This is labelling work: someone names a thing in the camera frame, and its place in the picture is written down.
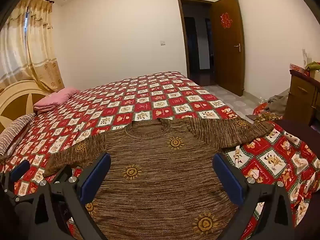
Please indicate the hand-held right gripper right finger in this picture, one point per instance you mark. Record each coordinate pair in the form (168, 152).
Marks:
(228, 177)

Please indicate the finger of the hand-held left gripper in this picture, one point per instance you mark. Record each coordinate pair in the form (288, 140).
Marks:
(20, 168)

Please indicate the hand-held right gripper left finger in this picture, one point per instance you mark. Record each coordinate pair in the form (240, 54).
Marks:
(96, 177)

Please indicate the brown knit sun-print sweater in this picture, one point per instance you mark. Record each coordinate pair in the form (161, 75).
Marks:
(160, 180)

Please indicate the striped pillow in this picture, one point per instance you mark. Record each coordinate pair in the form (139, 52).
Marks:
(15, 132)

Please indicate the cream wooden headboard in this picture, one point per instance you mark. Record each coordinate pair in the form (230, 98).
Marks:
(15, 97)

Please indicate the red patterned bag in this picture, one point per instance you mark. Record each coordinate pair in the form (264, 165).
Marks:
(261, 110)

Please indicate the pink pillow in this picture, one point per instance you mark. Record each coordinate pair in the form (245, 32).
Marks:
(55, 100)

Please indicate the dark brown furniture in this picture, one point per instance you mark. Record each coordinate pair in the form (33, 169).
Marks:
(300, 131)

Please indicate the grey cloth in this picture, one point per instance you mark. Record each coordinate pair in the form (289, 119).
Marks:
(277, 103)

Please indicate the red checkered printed bedspread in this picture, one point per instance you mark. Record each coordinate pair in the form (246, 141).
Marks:
(150, 97)

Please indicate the wooden cabinet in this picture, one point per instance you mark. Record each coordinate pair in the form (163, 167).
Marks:
(300, 97)

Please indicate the beige patterned curtain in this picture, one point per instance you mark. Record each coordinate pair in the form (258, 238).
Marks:
(42, 55)

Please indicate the brown wooden door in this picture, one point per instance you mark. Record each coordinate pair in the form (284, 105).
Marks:
(225, 60)

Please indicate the red box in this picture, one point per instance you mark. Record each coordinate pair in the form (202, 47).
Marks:
(298, 69)

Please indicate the green bag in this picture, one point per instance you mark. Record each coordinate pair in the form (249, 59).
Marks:
(313, 66)

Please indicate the red paper door decoration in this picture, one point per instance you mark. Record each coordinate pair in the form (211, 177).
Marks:
(225, 20)

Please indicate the white wall paper sheet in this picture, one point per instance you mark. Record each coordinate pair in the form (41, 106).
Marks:
(304, 56)

